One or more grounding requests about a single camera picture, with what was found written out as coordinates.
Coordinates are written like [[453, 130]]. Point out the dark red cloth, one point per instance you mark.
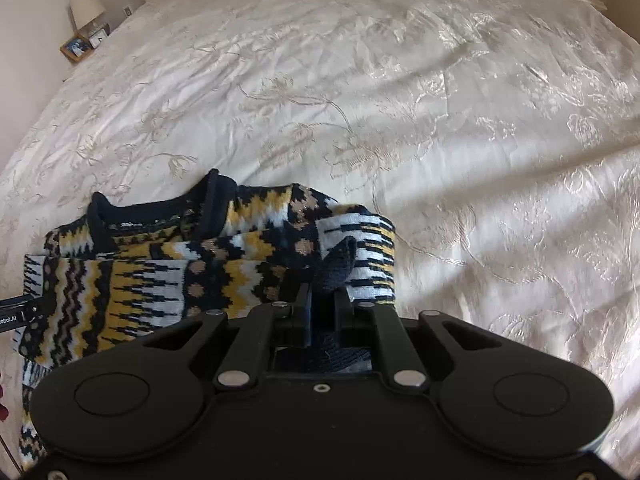
[[4, 400]]

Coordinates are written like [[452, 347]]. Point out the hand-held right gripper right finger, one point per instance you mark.
[[343, 316]]

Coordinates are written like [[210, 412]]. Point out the white table lamp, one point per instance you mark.
[[87, 7]]

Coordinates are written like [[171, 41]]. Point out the navy yellow white patterned sweater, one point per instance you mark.
[[150, 280]]

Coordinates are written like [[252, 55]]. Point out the bed with cream embroidered bedspread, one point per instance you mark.
[[400, 110]]

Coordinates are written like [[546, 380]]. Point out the small white alarm clock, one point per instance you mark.
[[99, 36]]

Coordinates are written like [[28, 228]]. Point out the wooden picture frame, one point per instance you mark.
[[76, 47]]

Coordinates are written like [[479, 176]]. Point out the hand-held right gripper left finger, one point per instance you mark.
[[303, 312]]

